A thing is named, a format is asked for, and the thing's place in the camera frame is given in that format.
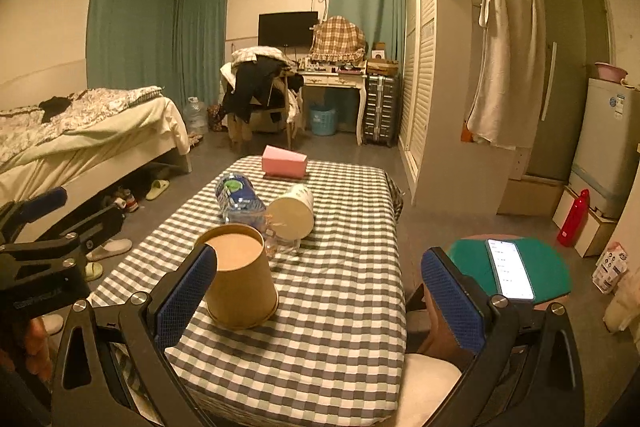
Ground white hanging towel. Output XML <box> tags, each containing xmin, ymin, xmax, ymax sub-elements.
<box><xmin>466</xmin><ymin>0</ymin><xmax>541</xmax><ymax>151</ymax></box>

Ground brown paper cup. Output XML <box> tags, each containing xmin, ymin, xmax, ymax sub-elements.
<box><xmin>194</xmin><ymin>223</ymin><xmax>280</xmax><ymax>331</ymax></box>

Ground green round stool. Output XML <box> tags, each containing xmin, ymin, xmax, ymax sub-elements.
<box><xmin>446</xmin><ymin>234</ymin><xmax>573</xmax><ymax>313</ymax></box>

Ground black cloth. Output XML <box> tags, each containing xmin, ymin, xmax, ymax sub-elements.
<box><xmin>40</xmin><ymin>96</ymin><xmax>74</xmax><ymax>124</ymax></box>

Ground floral blanket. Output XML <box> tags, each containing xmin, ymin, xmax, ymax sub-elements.
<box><xmin>0</xmin><ymin>87</ymin><xmax>164</xmax><ymax>168</ymax></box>

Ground brown cardboard box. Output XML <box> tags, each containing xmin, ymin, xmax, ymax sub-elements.
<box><xmin>497</xmin><ymin>177</ymin><xmax>566</xmax><ymax>218</ymax></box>

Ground plaid cloth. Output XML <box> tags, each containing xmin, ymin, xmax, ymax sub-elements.
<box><xmin>308</xmin><ymin>16</ymin><xmax>368</xmax><ymax>64</ymax></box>

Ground dark ribbed suitcase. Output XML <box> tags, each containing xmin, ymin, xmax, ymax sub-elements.
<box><xmin>361</xmin><ymin>74</ymin><xmax>401</xmax><ymax>148</ymax></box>

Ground person's left hand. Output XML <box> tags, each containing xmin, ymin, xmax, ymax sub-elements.
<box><xmin>17</xmin><ymin>317</ymin><xmax>57</xmax><ymax>380</ymax></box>

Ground pile of clothes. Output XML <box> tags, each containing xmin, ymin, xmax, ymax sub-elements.
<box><xmin>220</xmin><ymin>47</ymin><xmax>302</xmax><ymax>140</ymax></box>

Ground small white fridge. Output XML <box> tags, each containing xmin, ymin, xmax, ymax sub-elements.
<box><xmin>567</xmin><ymin>77</ymin><xmax>640</xmax><ymax>220</ymax></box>

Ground pink basin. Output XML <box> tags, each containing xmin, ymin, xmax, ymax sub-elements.
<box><xmin>594</xmin><ymin>62</ymin><xmax>630</xmax><ymax>82</ymax></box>

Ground wooden chair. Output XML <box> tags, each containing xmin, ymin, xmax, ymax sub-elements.
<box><xmin>227</xmin><ymin>72</ymin><xmax>302</xmax><ymax>152</ymax></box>

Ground clear glass cup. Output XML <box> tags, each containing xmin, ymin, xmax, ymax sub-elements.
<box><xmin>262</xmin><ymin>227</ymin><xmax>302</xmax><ymax>261</ymax></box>

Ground white paper cup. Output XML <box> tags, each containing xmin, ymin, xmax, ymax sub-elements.
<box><xmin>267</xmin><ymin>184</ymin><xmax>315</xmax><ymax>240</ymax></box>

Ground white wardrobe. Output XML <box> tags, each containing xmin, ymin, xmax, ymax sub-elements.
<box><xmin>397</xmin><ymin>0</ymin><xmax>531</xmax><ymax>215</ymax></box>

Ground black television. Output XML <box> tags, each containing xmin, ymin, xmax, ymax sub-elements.
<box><xmin>258</xmin><ymin>11</ymin><xmax>319</xmax><ymax>48</ymax></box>

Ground white printed packet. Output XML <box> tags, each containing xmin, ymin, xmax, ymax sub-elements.
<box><xmin>591</xmin><ymin>242</ymin><xmax>630</xmax><ymax>295</ymax></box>

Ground blue plastic basket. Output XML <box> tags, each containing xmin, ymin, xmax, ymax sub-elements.
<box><xmin>309</xmin><ymin>103</ymin><xmax>337</xmax><ymax>136</ymax></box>

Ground white slipper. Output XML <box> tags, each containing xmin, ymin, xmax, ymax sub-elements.
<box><xmin>40</xmin><ymin>314</ymin><xmax>65</xmax><ymax>336</ymax></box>
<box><xmin>85</xmin><ymin>237</ymin><xmax>133</xmax><ymax>263</ymax></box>

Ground floral bag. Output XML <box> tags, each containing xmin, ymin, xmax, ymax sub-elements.
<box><xmin>206</xmin><ymin>103</ymin><xmax>226</xmax><ymax>132</ymax></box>

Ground large water jug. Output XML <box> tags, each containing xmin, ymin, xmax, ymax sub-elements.
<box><xmin>182</xmin><ymin>97</ymin><xmax>207</xmax><ymax>136</ymax></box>

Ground pink tissue box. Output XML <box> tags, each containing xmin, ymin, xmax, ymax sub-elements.
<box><xmin>261</xmin><ymin>145</ymin><xmax>309</xmax><ymax>182</ymax></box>

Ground clear plastic water bottle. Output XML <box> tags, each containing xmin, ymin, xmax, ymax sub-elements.
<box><xmin>215</xmin><ymin>173</ymin><xmax>268</xmax><ymax>233</ymax></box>

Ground wide teal curtain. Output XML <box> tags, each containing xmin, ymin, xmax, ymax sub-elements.
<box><xmin>86</xmin><ymin>0</ymin><xmax>180</xmax><ymax>95</ymax></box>

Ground checked cloth covered table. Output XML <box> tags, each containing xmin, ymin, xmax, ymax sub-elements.
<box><xmin>87</xmin><ymin>155</ymin><xmax>407</xmax><ymax>427</ymax></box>

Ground smartphone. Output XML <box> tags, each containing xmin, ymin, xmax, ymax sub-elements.
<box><xmin>485</xmin><ymin>238</ymin><xmax>536</xmax><ymax>304</ymax></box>

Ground narrow teal curtain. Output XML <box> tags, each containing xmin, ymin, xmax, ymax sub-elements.
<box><xmin>176</xmin><ymin>0</ymin><xmax>232</xmax><ymax>108</ymax></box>

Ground sliding glass door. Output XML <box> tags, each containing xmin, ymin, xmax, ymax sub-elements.
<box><xmin>525</xmin><ymin>0</ymin><xmax>613</xmax><ymax>182</ymax></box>

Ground white desk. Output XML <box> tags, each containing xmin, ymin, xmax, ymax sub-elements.
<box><xmin>295</xmin><ymin>68</ymin><xmax>368</xmax><ymax>146</ymax></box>

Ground white cushion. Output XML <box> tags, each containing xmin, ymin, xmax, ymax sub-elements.
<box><xmin>400</xmin><ymin>352</ymin><xmax>463</xmax><ymax>427</ymax></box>

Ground white cardboard box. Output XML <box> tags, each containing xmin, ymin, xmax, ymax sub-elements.
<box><xmin>551</xmin><ymin>184</ymin><xmax>621</xmax><ymax>258</ymax></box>

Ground brown box on desk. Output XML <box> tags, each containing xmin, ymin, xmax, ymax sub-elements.
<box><xmin>366</xmin><ymin>42</ymin><xmax>400</xmax><ymax>78</ymax></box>

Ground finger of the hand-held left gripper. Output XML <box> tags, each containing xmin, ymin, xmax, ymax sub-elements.
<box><xmin>0</xmin><ymin>186</ymin><xmax>69</xmax><ymax>244</ymax></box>
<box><xmin>0</xmin><ymin>204</ymin><xmax>126</xmax><ymax>264</ymax></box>

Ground red thermos bottle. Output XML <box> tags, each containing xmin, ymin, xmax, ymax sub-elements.
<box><xmin>556</xmin><ymin>188</ymin><xmax>591</xmax><ymax>248</ymax></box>

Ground bed with cream sheet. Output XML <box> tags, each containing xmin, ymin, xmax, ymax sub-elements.
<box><xmin>0</xmin><ymin>86</ymin><xmax>193</xmax><ymax>248</ymax></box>

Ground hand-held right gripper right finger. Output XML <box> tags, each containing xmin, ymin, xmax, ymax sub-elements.
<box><xmin>421</xmin><ymin>248</ymin><xmax>587</xmax><ymax>427</ymax></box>

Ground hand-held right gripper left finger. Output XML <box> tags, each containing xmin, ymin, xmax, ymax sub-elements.
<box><xmin>50</xmin><ymin>245</ymin><xmax>219</xmax><ymax>427</ymax></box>

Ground shoes under bed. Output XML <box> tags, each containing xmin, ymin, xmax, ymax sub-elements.
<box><xmin>102</xmin><ymin>187</ymin><xmax>141</xmax><ymax>214</ymax></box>

